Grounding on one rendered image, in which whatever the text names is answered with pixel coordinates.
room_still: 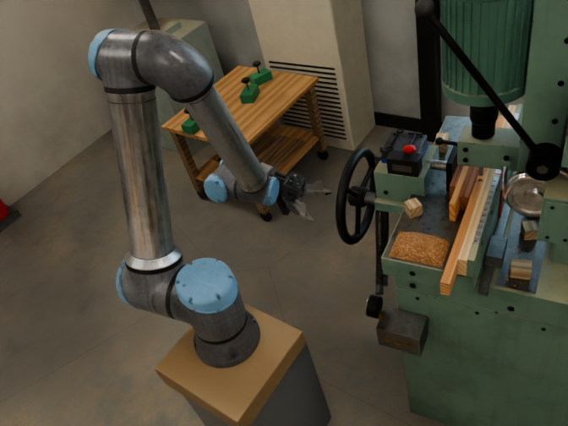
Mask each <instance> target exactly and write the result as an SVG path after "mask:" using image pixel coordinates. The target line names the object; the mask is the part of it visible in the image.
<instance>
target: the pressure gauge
mask: <svg viewBox="0 0 568 426"><path fill-rule="evenodd" d="M382 306H383V298H382V297H380V296H376V295H373V294H370V295H369V297H368V299H367V302H366V304H365V315H366V316H367V317H371V318H375V319H377V318H378V320H380V319H383V317H384V315H383V311H382V310H381V309H382Z"/></svg>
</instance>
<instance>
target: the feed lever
mask: <svg viewBox="0 0 568 426"><path fill-rule="evenodd" d="M434 9H435V7H434V2H433V1H432V0H419V1H418V2H417V3H416V5H415V8H414V12H415V14H416V16H417V17H418V18H420V19H427V20H428V21H429V23H430V24H431V25H432V26H433V27H434V28H435V30H436V31H437V32H438V33H439V35H440V36H441V37H442V39H443V40H444V41H445V43H446V44H447V45H448V47H449V48H450V49H451V50H452V51H453V52H454V54H455V55H456V56H457V58H458V59H459V60H460V61H461V63H462V64H463V66H464V67H465V68H466V69H467V71H468V72H469V73H470V75H471V76H472V77H473V78H474V79H475V80H476V82H477V83H478V84H479V86H480V87H481V88H482V90H483V91H484V92H485V94H486V95H487V96H488V97H489V99H490V100H491V101H492V102H493V103H494V105H495V106H496V107H497V109H498V110H499V111H500V113H501V114H502V115H503V116H504V118H505V119H506V121H507V122H508V123H509V124H510V125H511V126H512V127H513V129H514V130H515V131H516V133H517V134H518V135H519V137H520V138H521V139H522V141H523V142H524V143H525V145H526V146H527V147H528V149H529V150H530V152H529V155H528V158H527V164H526V172H527V174H528V175H529V176H530V177H531V178H534V179H536V180H539V181H549V180H551V179H554V178H556V177H557V176H558V175H559V176H560V177H562V178H564V179H565V180H567V181H568V171H567V170H565V169H564V168H563V167H561V161H562V156H563V152H562V150H561V149H560V147H558V146H557V145H554V144H551V143H540V144H537V145H535V143H534V142H533V141H532V139H531V138H530V137H529V135H528V134H527V133H526V131H525V130H524V129H523V127H522V126H521V125H520V124H519V122H517V120H516V119H515V118H514V116H513V115H512V114H511V112H510V111H509V110H508V108H507V107H506V106H505V104H504V103H503V102H502V100H501V99H500V98H499V97H498V96H497V95H496V93H495V92H494V90H493V89H492V88H491V87H490V85H489V84H488V82H487V81H486V80H485V79H484V77H483V76H482V75H481V74H480V73H479V72H478V70H477V69H476V67H475V66H474V65H473V64H472V62H471V61H470V59H469V58H468V57H467V55H466V54H465V53H464V51H463V50H462V49H461V48H460V47H459V46H458V44H457V43H456V42H455V40H454V39H453V38H452V36H451V35H450V34H449V32H448V31H447V30H446V28H445V27H444V26H443V25H442V24H441V23H440V21H439V20H438V19H437V17H436V16H435V15H434Z"/></svg>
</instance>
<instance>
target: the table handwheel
mask: <svg viewBox="0 0 568 426"><path fill-rule="evenodd" d="M363 157H365V158H366V160H367V162H368V164H369V169H368V171H367V172H366V175H365V177H364V179H363V181H362V183H361V185H360V186H352V187H351V188H349V184H350V181H351V178H352V174H353V171H354V169H355V167H356V165H357V164H358V162H359V161H360V160H361V159H362V158H363ZM374 169H375V155H374V152H373V151H372V150H371V149H369V148H366V147H362V148H359V149H357V150H355V151H354V152H353V153H352V154H351V156H350V157H349V159H348V161H347V163H346V165H345V167H344V169H343V172H342V174H341V179H340V182H339V186H338V189H337V195H336V228H337V231H338V234H339V236H340V238H341V240H342V241H343V242H344V243H346V244H349V245H353V244H355V243H358V242H359V241H360V240H361V239H362V238H363V236H364V235H365V233H366V232H367V231H368V229H369V225H370V223H371V221H372V218H373V215H374V210H375V207H374V202H375V199H376V198H375V182H374ZM369 178H370V184H369V190H368V189H367V188H366V186H367V184H368V181H369ZM347 201H348V203H349V205H352V206H355V233H354V234H353V235H350V234H349V232H348V230H347V223H346V202H347ZM366 205H367V207H366V211H365V213H364V216H363V219H362V222H361V207H364V206H366Z"/></svg>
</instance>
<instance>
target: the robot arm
mask: <svg viewBox="0 0 568 426"><path fill-rule="evenodd" d="M88 62H89V66H90V71H91V72H92V73H93V74H94V75H95V77H96V78H97V79H99V80H100V81H103V85H104V91H105V93H106V98H107V104H108V109H109V114H110V119H111V125H112V135H113V140H114V145H115V151H116V157H117V166H118V171H119V177H120V183H121V188H122V193H123V203H124V209H125V214H126V219H127V225H128V235H129V240H130V246H131V250H130V251H129V252H128V253H127V254H126V256H125V259H124V260H123V262H122V266H121V267H119V268H118V271H117V277H116V288H117V290H118V293H117V294H118V296H119V297H120V298H121V299H122V300H123V301H124V302H125V303H126V304H129V305H131V306H133V307H134V308H136V309H143V310H145V311H148V312H151V313H154V314H159V315H162V316H166V317H168V318H171V319H175V320H179V321H182V322H185V323H188V324H191V325H192V326H193V328H194V349H195V351H196V352H197V354H198V356H199V358H200V359H201V360H202V361H203V362H204V363H206V364H207V365H209V366H211V367H214V368H220V369H224V368H230V367H233V366H236V365H238V364H240V363H242V362H244V361H245V360H246V359H248V358H249V357H250V356H251V355H252V354H253V353H254V351H255V349H256V347H257V346H258V344H259V338H260V332H259V326H258V323H257V321H256V319H255V317H254V316H253V315H252V314H251V313H250V312H249V311H248V310H246V309H245V307H244V304H243V300H242V297H241V294H240V291H239V289H238V283H237V280H236V278H235V276H234V275H233V273H232V271H231V270H230V268H229V267H228V266H227V265H226V264H225V263H223V262H222V261H220V260H216V259H212V258H202V259H196V260H193V261H192V263H191V264H184V263H183V255H182V250H181V249H180V247H178V246H177V245H176V244H175V243H173V237H172V224H171V217H170V210H169V203H168V195H167V182H166V174H165V167H164V161H163V153H162V146H161V132H160V125H159V118H158V111H157V104H156V86H157V87H159V88H161V89H163V90H164V91H165V92H166V93H167V94H168V95H169V96H170V97H171V98H172V99H173V100H174V101H175V102H177V103H180V104H184V106H185V107H186V109H187V110H188V112H189V113H190V115H191V116H192V118H193V119H194V121H195V122H196V123H197V124H198V126H199V127H200V129H201V130H202V132H203V133H204V135H205V136H206V138H207V139H208V140H209V141H210V143H211V145H212V146H213V147H214V149H215V150H216V152H217V154H218V155H219V156H220V158H221V162H220V166H219V168H217V169H216V170H215V171H214V172H213V173H212V174H210V175H209V176H208V178H207V179H206V180H205V182H204V190H205V193H206V195H207V196H208V197H209V198H210V199H211V200H212V201H214V202H216V203H222V202H224V201H226V200H227V199H234V200H240V201H245V202H250V203H255V204H260V205H273V204H274V203H275V202H276V203H277V204H278V206H279V208H280V210H281V213H282V214H283V215H284V216H288V214H289V213H290V212H291V211H292V212H293V213H295V214H296V215H298V216H301V217H302V218H304V219H306V220H309V221H312V222H314V221H315V219H314V218H313V217H312V216H311V215H309V214H308V212H307V208H306V204H304V202H302V203H300V202H299V199H300V197H303V193H302V192H304V193H306V195H312V194H317V195H321V194H323V195H328V194H332V192H331V191H330V190H328V189H326V188H323V184H322V181H320V180H316V181H315V182H314V183H313V184H306V182H307V181H306V176H304V175H302V174H300V173H298V172H295V171H292V172H291V173H290V172H288V173H289V174H288V175H285V174H283V173H281V172H278V171H277V170H278V168H276V167H272V166H270V165H267V164H265V163H264V162H261V161H258V159H257V157H256V155H255V154H254V152H253V151H252V149H251V147H250V146H249V143H248V141H247V140H246V139H245V137H244V136H243V133H242V131H241V130H240V128H239V127H238V125H237V123H236V122H235V120H234V118H233V116H232V114H231V113H230V112H229V110H228V108H227V106H226V104H225V102H224V101H223V100H222V98H221V96H220V94H219V92H218V91H217V89H216V87H215V86H214V83H215V78H216V77H215V73H214V71H213V69H212V67H211V66H210V64H209V63H208V61H207V60H206V59H205V58H204V57H203V56H202V55H201V54H200V53H199V52H198V51H197V50H196V49H194V48H193V47H192V46H190V45H189V44H188V43H186V42H185V41H183V40H181V39H179V38H177V37H176V36H174V35H171V34H168V33H166V32H163V31H160V30H125V29H123V28H116V29H113V30H103V31H101V32H100V33H98V34H97V35H96V36H95V38H94V40H93V41H92V42H91V44H90V49H89V53H88ZM300 175H301V176H300Z"/></svg>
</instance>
